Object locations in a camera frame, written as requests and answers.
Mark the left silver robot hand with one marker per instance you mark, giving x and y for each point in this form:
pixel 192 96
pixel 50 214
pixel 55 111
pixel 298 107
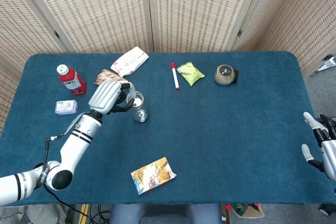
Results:
pixel 105 95

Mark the cardboard box with items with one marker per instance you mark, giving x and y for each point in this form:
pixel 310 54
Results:
pixel 248 211

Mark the red white marker pen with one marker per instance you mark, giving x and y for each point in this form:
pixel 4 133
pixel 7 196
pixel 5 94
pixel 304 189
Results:
pixel 175 75

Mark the white pouch red print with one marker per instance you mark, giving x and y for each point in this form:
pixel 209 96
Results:
pixel 130 62

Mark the blue table cloth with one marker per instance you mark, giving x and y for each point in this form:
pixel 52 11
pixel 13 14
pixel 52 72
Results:
pixel 223 129

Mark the black caster wheel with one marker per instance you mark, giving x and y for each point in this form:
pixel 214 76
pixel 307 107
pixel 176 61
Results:
pixel 325 209

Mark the glass grain jar black lid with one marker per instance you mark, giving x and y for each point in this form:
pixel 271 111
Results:
pixel 223 75

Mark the metal stand leg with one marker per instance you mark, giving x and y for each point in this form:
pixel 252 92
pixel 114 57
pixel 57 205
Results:
pixel 326 64

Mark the small white wrapped pack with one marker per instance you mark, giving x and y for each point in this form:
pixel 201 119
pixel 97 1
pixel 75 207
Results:
pixel 66 107

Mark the red juice bottle white cap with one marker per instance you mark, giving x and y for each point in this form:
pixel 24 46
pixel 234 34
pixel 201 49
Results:
pixel 73 81

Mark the colourful snack packet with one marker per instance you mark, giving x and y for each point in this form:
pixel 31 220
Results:
pixel 153 175

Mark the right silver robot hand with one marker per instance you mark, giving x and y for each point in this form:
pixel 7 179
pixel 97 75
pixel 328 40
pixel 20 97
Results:
pixel 329 155

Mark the woven folding screen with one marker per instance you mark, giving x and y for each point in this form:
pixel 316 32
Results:
pixel 105 11

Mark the green snack packet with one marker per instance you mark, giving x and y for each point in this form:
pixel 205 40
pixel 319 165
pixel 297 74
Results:
pixel 190 73

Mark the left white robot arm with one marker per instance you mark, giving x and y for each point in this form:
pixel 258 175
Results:
pixel 78 140

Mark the white cloth bag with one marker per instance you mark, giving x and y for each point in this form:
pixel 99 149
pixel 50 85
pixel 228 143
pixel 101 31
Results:
pixel 39 214

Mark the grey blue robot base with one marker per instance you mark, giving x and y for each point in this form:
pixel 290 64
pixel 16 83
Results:
pixel 165 214

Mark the brown red snack packet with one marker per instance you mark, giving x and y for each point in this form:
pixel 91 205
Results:
pixel 105 75

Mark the clear glass jar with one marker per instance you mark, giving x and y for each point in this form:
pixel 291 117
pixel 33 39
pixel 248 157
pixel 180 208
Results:
pixel 141 113

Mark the black screen hinge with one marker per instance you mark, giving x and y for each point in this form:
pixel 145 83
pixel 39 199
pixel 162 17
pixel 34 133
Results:
pixel 239 33
pixel 56 34

